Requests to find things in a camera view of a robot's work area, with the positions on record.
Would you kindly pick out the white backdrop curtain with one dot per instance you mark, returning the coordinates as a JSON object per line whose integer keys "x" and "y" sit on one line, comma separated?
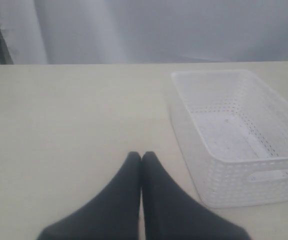
{"x": 144, "y": 31}

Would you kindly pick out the white plastic woven basket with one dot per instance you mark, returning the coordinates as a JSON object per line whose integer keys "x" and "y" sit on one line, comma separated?
{"x": 232, "y": 130}

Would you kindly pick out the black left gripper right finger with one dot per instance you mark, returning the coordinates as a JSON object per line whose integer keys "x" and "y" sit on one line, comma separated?
{"x": 171, "y": 214}

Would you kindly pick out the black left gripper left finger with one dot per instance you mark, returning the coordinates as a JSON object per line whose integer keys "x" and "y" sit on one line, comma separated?
{"x": 113, "y": 214}

